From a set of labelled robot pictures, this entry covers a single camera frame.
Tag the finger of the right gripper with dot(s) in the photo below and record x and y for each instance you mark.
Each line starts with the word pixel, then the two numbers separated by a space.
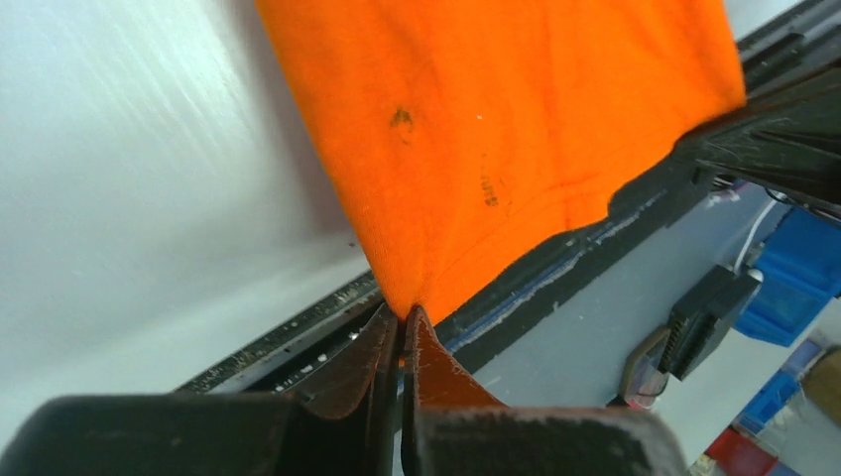
pixel 786 139

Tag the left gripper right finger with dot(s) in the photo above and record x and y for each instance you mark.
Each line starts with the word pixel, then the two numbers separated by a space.
pixel 453 426

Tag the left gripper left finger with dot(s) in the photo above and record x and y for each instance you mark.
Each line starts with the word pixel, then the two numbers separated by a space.
pixel 336 421

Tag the orange t shirt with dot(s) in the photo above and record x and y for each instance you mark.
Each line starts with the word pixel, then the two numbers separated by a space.
pixel 459 135

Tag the blue plastic bin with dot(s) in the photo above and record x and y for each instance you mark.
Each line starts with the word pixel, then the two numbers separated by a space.
pixel 800 263

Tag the black connector block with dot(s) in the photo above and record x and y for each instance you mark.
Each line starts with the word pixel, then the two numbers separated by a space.
pixel 701 318

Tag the red box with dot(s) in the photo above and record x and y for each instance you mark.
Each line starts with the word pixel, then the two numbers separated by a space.
pixel 737 454

